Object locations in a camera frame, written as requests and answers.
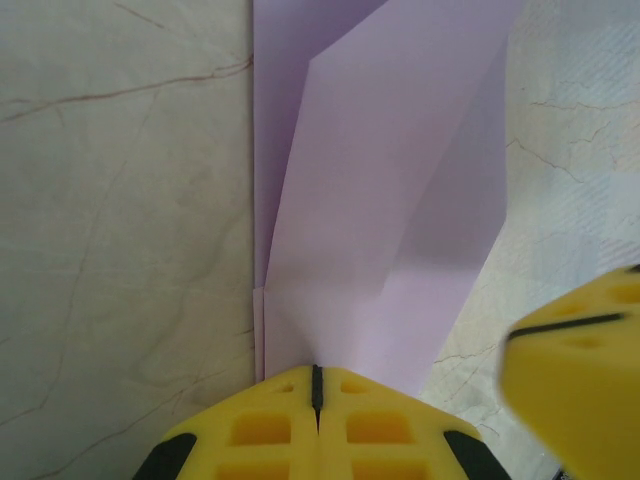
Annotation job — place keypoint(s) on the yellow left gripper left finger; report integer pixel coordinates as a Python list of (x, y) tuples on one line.
[(260, 440)]

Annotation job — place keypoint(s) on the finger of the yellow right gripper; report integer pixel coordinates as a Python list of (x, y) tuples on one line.
[(590, 390), (600, 300)]

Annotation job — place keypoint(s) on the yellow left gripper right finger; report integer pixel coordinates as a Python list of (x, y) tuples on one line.
[(390, 440)]

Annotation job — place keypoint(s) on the purple paper sheet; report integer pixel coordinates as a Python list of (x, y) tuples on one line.
[(375, 200)]

